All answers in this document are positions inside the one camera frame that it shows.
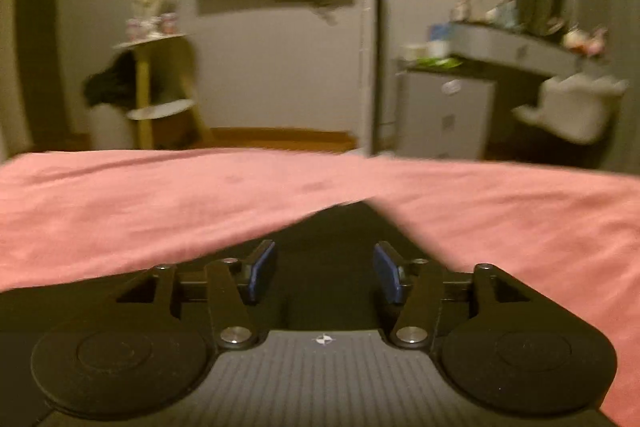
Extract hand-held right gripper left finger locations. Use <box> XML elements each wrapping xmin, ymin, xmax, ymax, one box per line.
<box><xmin>116</xmin><ymin>239</ymin><xmax>278</xmax><ymax>353</ymax></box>

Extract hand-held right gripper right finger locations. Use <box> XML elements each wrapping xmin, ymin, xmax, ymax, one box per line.
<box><xmin>373</xmin><ymin>241</ymin><xmax>527</xmax><ymax>351</ymax></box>

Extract black pants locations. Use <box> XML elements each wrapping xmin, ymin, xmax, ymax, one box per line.
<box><xmin>0</xmin><ymin>199</ymin><xmax>453</xmax><ymax>427</ymax></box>

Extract pink ribbed blanket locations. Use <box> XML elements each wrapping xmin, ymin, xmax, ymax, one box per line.
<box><xmin>0</xmin><ymin>148</ymin><xmax>640</xmax><ymax>427</ymax></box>

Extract white drawer cabinet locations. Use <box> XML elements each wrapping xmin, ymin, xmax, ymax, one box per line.
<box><xmin>396</xmin><ymin>68</ymin><xmax>497</xmax><ymax>161</ymax></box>

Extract white bin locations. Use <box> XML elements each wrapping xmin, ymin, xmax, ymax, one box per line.
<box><xmin>89</xmin><ymin>103</ymin><xmax>137</xmax><ymax>151</ymax></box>

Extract green item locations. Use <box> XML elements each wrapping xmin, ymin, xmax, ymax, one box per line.
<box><xmin>419</xmin><ymin>58</ymin><xmax>464</xmax><ymax>71</ymax></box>

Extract yellow side table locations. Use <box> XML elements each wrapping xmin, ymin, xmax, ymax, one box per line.
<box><xmin>112</xmin><ymin>33</ymin><xmax>213</xmax><ymax>148</ymax></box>

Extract black cloth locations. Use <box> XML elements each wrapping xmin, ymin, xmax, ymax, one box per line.
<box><xmin>81</xmin><ymin>56</ymin><xmax>139</xmax><ymax>108</ymax></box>

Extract white chair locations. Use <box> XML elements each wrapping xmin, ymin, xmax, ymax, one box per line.
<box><xmin>514</xmin><ymin>74</ymin><xmax>629</xmax><ymax>146</ymax></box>

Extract grey vanity desk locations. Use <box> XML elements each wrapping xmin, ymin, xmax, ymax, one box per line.
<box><xmin>446</xmin><ymin>21</ymin><xmax>608</xmax><ymax>78</ymax></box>

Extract small pink jars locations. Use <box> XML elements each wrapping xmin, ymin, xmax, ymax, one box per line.
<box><xmin>126</xmin><ymin>13</ymin><xmax>180</xmax><ymax>36</ymax></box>

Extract pink toys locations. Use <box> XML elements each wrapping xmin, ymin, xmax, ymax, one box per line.
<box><xmin>561</xmin><ymin>26</ymin><xmax>610</xmax><ymax>56</ymax></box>

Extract dark door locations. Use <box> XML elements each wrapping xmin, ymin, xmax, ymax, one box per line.
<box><xmin>14</xmin><ymin>0</ymin><xmax>68</xmax><ymax>154</ymax></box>

